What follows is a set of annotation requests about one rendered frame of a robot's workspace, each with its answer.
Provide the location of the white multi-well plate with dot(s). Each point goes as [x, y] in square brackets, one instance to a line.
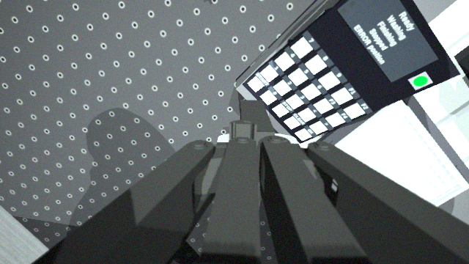
[394, 142]

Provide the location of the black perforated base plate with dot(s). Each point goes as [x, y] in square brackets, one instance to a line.
[95, 94]

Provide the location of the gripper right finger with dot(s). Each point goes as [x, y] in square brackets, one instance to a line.
[392, 224]

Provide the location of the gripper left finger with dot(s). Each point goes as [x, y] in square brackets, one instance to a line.
[149, 223]

